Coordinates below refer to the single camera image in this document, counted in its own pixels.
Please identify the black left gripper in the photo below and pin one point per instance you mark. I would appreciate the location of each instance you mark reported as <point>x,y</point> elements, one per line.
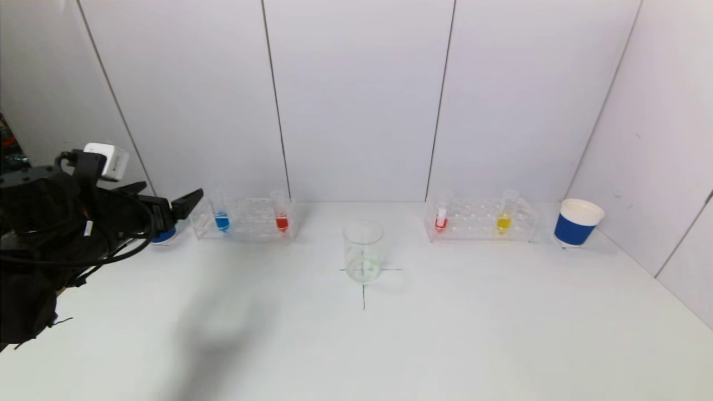
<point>161,216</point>

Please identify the clear conical plastic test tube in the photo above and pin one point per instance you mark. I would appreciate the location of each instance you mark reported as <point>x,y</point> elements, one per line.
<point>222,222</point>

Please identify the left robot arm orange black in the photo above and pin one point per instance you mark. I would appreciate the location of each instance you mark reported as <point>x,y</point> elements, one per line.
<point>28,278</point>

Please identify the clear acrylic test tube rack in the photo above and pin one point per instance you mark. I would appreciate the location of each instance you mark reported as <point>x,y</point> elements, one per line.
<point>473,224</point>
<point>250,224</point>

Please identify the red pigment test tube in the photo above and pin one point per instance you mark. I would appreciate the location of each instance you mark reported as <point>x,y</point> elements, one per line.
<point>282,223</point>

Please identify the clear glass beaker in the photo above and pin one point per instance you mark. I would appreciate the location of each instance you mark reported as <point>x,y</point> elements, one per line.
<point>362,268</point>

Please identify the red pigment tube white label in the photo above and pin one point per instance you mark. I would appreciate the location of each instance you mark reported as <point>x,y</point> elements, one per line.
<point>440,224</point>

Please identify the yellow pigment test tube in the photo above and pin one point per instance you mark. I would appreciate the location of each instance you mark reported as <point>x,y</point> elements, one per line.
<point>503,224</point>

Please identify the blue white paper cup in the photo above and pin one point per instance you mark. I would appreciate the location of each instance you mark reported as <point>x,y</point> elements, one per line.
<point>165,237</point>
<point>574,230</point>

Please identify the dark background equipment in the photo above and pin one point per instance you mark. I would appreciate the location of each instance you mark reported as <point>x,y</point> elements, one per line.
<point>6,150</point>

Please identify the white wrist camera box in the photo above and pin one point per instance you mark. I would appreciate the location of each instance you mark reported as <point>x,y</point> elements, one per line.
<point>110,160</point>

